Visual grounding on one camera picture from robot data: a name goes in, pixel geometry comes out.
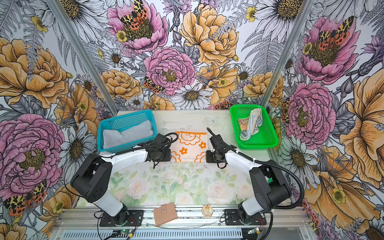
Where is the aluminium front rail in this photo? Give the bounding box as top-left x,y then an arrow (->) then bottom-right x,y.
51,205 -> 316,240

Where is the right black corrugated cable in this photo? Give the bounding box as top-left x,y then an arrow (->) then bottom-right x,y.
206,127 -> 305,210

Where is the striped grey patterned towel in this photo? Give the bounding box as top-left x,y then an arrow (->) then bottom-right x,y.
238,108 -> 263,141

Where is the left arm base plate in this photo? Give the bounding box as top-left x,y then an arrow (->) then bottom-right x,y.
99,210 -> 144,227

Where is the brown leather wallet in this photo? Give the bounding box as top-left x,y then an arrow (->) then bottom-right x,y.
153,203 -> 178,227

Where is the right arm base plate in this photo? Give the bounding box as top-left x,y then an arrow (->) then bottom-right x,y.
224,209 -> 267,226

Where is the orange patterned white towel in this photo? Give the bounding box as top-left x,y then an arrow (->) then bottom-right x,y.
171,131 -> 208,163

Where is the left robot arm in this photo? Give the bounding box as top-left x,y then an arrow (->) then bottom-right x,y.
71,133 -> 179,226

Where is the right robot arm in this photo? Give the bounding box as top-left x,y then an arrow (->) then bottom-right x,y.
206,135 -> 292,223

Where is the teal plastic basket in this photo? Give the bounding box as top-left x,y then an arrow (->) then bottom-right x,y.
97,110 -> 158,153

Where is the green plastic basket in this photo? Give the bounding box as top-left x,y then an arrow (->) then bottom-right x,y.
230,105 -> 279,150

